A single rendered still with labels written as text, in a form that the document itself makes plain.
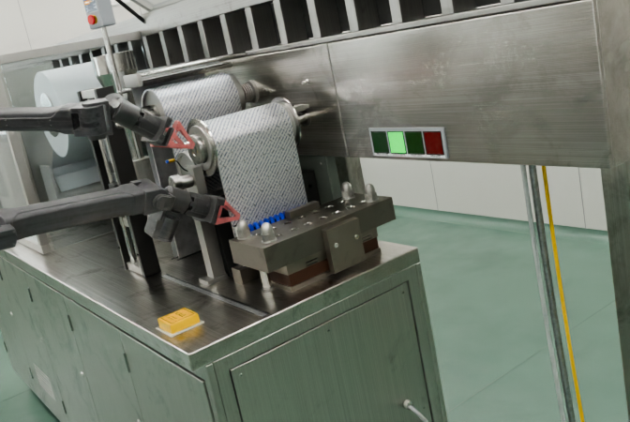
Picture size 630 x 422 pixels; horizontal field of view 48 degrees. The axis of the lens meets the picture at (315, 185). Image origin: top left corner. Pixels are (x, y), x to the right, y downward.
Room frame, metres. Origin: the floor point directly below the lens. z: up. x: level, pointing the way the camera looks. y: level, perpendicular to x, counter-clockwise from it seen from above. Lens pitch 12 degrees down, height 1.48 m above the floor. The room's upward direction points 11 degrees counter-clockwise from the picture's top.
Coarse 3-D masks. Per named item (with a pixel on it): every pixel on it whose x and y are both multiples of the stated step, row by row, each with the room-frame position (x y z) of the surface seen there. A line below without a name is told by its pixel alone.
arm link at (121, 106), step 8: (112, 104) 1.66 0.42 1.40; (120, 104) 1.63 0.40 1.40; (128, 104) 1.64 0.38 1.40; (112, 112) 1.64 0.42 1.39; (120, 112) 1.62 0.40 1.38; (128, 112) 1.63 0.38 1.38; (136, 112) 1.65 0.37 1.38; (112, 120) 1.63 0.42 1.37; (120, 120) 1.63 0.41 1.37; (128, 120) 1.64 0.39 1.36; (136, 120) 1.64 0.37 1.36; (128, 128) 1.66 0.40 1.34
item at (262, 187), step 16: (256, 160) 1.77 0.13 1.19; (272, 160) 1.80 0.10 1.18; (288, 160) 1.83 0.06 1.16; (224, 176) 1.72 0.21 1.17; (240, 176) 1.74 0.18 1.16; (256, 176) 1.77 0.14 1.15; (272, 176) 1.79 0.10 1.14; (288, 176) 1.82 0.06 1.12; (224, 192) 1.72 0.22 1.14; (240, 192) 1.74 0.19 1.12; (256, 192) 1.76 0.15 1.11; (272, 192) 1.79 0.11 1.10; (288, 192) 1.82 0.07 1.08; (304, 192) 1.84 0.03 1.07; (240, 208) 1.73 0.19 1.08; (256, 208) 1.76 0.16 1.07; (272, 208) 1.78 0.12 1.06; (288, 208) 1.81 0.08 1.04
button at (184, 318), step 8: (176, 312) 1.52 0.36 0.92; (184, 312) 1.51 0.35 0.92; (192, 312) 1.50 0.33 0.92; (160, 320) 1.50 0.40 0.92; (168, 320) 1.49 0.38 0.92; (176, 320) 1.48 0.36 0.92; (184, 320) 1.47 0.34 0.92; (192, 320) 1.48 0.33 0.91; (168, 328) 1.47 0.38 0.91; (176, 328) 1.46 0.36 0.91; (184, 328) 1.47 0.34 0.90
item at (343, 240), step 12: (324, 228) 1.63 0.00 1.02; (336, 228) 1.62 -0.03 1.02; (348, 228) 1.64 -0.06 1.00; (324, 240) 1.62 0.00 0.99; (336, 240) 1.62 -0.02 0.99; (348, 240) 1.64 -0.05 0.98; (360, 240) 1.66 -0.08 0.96; (336, 252) 1.61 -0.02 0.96; (348, 252) 1.63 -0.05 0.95; (360, 252) 1.65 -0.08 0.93; (336, 264) 1.61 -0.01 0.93; (348, 264) 1.63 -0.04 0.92
